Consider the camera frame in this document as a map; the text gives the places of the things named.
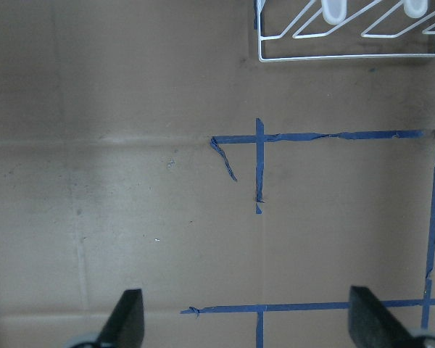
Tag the white wire cup rack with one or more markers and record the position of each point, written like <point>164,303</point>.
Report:
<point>292,31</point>

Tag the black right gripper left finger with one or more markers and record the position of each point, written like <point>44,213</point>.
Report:
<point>125,326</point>

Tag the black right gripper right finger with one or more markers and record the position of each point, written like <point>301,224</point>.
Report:
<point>370,324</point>

